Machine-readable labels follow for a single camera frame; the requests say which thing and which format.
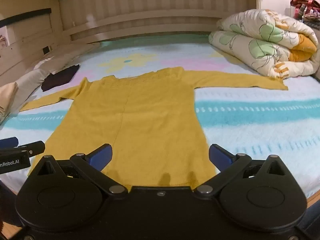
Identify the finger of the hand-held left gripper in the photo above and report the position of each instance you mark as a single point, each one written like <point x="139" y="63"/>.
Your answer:
<point x="35" y="147"/>
<point x="8" y="141"/>

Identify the wooden headboard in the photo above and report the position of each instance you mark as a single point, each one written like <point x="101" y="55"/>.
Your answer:
<point x="150" y="22"/>

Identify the folded floral quilt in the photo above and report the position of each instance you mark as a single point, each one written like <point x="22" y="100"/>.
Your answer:
<point x="265" y="42"/>

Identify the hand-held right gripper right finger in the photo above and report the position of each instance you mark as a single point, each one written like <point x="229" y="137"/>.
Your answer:
<point x="218" y="155"/>

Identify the beige pillow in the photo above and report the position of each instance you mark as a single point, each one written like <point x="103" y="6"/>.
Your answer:
<point x="30" y="77"/>

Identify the wall socket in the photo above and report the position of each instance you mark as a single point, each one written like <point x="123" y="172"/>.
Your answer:
<point x="45" y="49"/>

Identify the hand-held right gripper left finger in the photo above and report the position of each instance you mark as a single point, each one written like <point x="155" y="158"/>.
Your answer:
<point x="103" y="155"/>

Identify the yellow knit sweater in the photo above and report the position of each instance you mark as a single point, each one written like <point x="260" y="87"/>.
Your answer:
<point x="140" y="120"/>

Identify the colourful patterned bag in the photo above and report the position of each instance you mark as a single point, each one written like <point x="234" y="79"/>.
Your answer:
<point x="306" y="8"/>

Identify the dark folded cloth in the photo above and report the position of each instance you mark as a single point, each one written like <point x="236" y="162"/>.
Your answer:
<point x="58" y="78"/>

